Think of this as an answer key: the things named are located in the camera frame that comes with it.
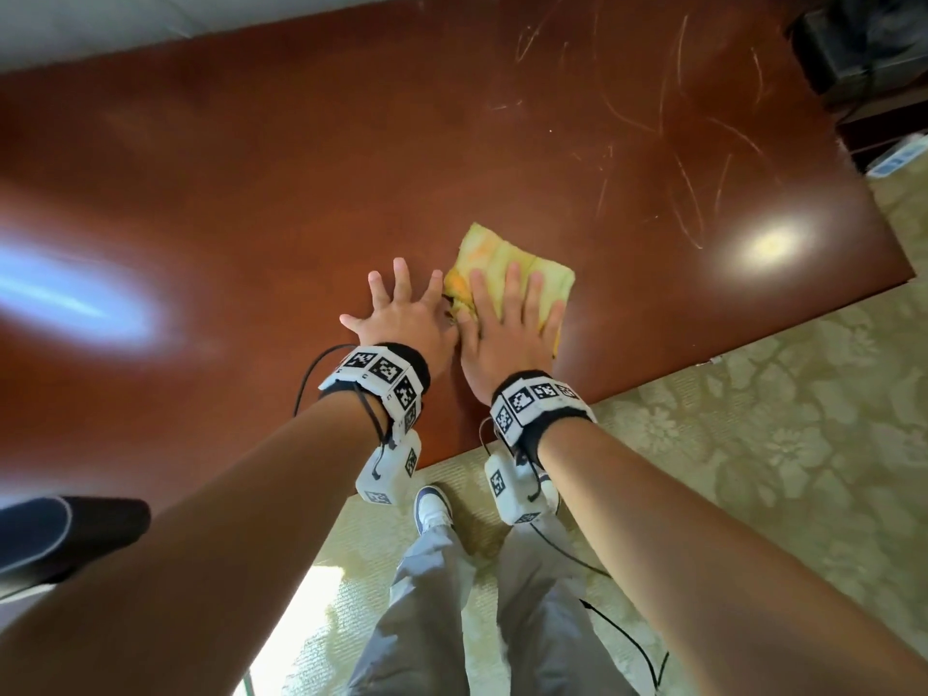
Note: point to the person's left forearm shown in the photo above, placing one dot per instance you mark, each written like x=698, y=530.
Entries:
x=181, y=572

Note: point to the person's right hand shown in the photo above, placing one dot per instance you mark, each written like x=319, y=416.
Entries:
x=507, y=340

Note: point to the light grey trousers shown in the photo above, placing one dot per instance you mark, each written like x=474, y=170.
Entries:
x=464, y=616

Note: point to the red-brown wooden table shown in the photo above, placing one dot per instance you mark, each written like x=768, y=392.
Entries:
x=362, y=173

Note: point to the black grey sleeve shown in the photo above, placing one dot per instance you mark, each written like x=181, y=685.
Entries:
x=87, y=532

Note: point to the white sneaker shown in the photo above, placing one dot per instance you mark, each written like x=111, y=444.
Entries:
x=431, y=507

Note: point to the person's left hand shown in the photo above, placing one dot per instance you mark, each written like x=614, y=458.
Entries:
x=406, y=326

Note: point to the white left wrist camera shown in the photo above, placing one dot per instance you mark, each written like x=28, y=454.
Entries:
x=388, y=474

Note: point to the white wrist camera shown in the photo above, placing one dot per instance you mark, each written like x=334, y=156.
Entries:
x=515, y=489
x=388, y=474

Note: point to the person's right forearm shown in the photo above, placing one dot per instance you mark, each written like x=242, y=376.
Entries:
x=725, y=572

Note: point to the low wooden television stand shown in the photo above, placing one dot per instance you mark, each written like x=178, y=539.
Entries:
x=884, y=123

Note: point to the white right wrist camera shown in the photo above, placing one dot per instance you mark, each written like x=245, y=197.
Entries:
x=515, y=489

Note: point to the yellow cleaning cloth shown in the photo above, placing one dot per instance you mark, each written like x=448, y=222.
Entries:
x=486, y=246

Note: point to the black tissue box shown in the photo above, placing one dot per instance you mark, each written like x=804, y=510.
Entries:
x=834, y=43

